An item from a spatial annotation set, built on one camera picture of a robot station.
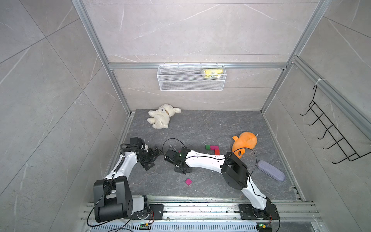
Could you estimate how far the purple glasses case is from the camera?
2.78ft

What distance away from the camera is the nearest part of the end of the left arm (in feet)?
2.35

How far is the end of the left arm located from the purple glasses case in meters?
0.64
